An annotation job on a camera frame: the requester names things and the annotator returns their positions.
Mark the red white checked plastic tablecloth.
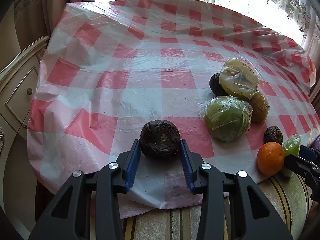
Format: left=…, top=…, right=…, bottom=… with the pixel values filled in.
left=26, top=0, right=317, bottom=219

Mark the plastic-wrapped brown kiwi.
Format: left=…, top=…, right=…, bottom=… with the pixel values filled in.
left=246, top=91, right=270, bottom=123

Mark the small dark brown round fruit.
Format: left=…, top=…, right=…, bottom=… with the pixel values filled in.
left=264, top=126, right=283, bottom=146

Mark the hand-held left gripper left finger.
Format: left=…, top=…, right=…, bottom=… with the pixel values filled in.
left=29, top=139, right=140, bottom=240

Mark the plastic-wrapped yellow fruit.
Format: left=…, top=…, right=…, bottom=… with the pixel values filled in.
left=219, top=58, right=260, bottom=98

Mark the orange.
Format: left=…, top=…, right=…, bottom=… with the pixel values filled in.
left=257, top=142, right=286, bottom=176

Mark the plastic-wrapped green apple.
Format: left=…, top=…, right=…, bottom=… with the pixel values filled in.
left=199, top=96, right=253, bottom=142

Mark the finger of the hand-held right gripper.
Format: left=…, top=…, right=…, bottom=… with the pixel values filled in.
left=299, top=144, right=320, bottom=161
left=284, top=154, right=320, bottom=179

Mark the cream cabinet with drawers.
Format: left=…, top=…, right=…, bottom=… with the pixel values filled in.
left=0, top=35, right=49, bottom=230

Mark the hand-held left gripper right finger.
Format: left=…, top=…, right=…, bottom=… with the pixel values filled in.
left=180, top=139, right=293, bottom=240

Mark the plastic-wrapped green fruit slice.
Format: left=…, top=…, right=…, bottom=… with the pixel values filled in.
left=281, top=134, right=303, bottom=178

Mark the striped beige cushion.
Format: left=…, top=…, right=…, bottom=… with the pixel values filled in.
left=120, top=172, right=316, bottom=240

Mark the brown patterned curtain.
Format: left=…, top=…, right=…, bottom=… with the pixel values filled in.
left=12, top=0, right=95, bottom=45

